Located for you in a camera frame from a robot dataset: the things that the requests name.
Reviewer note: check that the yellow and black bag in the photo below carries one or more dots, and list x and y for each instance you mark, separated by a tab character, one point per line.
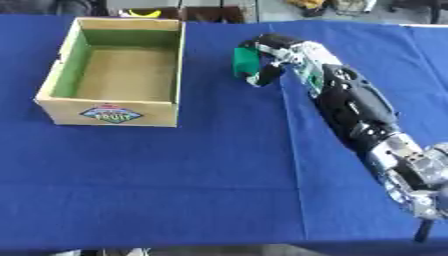
309	6

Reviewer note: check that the tan cardboard box green inside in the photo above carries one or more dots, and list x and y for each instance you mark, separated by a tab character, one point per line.
119	71

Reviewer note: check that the yellow banana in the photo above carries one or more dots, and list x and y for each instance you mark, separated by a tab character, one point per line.
144	14

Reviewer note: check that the silver and black right robot arm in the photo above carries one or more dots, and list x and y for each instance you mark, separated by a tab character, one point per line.
356	110

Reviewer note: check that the green block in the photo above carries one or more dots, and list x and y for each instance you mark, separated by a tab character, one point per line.
245	61

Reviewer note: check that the grey mesh bag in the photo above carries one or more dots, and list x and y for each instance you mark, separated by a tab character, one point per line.
352	6

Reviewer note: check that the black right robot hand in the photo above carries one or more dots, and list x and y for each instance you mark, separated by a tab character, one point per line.
274	41

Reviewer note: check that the brown wooden furniture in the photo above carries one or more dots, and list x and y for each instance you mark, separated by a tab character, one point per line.
201	14

